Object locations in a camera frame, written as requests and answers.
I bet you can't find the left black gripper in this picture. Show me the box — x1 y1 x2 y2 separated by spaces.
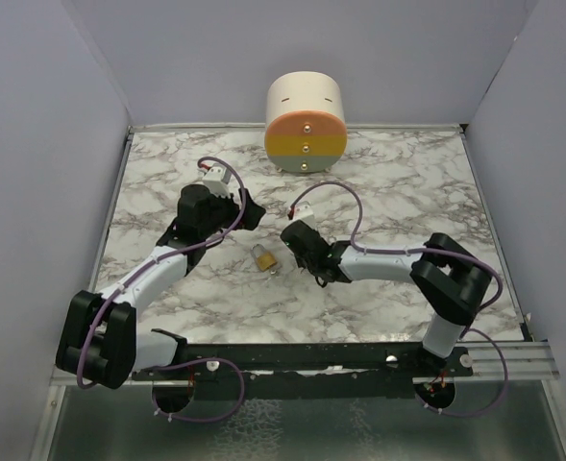
200 186 265 239

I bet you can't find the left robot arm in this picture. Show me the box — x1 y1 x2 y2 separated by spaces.
55 184 266 389

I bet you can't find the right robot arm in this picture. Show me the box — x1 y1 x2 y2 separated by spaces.
281 220 495 376

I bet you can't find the large brass padlock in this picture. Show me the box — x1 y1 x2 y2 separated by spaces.
250 244 279 272

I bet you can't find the round three-drawer storage box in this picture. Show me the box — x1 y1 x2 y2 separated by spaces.
264 71 347 174

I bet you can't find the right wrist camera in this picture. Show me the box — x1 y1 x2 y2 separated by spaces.
287 201 317 229

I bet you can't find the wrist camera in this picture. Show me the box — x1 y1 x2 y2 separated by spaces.
199 163 232 199
287 201 317 229

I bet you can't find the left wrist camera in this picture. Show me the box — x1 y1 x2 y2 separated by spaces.
199 163 232 199

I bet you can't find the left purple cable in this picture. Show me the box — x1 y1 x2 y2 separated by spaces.
76 156 246 424

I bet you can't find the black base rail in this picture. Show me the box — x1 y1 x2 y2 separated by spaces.
132 342 473 400

